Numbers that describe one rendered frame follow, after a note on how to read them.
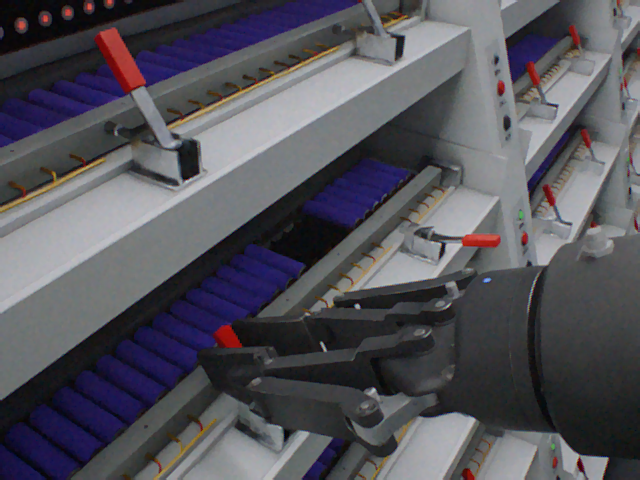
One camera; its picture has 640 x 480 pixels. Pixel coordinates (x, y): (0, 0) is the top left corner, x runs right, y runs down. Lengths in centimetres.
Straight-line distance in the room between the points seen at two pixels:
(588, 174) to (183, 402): 101
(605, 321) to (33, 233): 27
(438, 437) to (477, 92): 39
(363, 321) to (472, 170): 43
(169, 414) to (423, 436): 34
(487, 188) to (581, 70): 53
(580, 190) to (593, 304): 99
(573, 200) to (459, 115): 50
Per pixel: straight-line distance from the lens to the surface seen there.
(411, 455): 69
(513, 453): 96
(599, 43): 140
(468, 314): 27
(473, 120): 74
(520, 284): 27
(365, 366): 32
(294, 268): 57
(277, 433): 44
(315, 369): 34
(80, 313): 33
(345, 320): 37
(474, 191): 76
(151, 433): 44
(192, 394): 46
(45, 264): 32
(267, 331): 41
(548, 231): 107
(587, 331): 24
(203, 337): 50
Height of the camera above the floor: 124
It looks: 24 degrees down
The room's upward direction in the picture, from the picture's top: 17 degrees counter-clockwise
